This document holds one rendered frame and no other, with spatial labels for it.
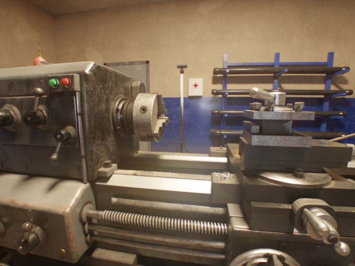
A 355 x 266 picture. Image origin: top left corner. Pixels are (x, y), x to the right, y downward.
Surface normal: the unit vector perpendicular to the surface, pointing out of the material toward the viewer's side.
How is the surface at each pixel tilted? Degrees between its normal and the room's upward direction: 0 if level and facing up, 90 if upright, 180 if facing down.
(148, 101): 50
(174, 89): 90
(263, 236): 90
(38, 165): 90
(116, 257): 0
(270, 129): 90
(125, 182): 36
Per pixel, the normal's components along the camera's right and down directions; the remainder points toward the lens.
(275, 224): -0.17, 0.15
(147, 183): -0.10, -0.71
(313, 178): 0.00, -0.99
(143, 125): -0.16, 0.37
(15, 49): 0.99, 0.03
